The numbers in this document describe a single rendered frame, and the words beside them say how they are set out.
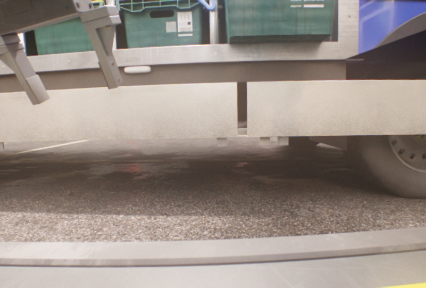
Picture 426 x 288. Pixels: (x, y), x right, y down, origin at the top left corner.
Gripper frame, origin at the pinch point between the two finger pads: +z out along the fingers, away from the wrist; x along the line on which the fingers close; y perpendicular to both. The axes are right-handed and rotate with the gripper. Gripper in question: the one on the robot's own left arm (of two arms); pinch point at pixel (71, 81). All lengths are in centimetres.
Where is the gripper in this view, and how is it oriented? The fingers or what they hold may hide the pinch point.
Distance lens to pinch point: 40.6
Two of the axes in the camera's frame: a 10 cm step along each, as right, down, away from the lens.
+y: 0.4, -5.1, 8.6
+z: 1.8, 8.5, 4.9
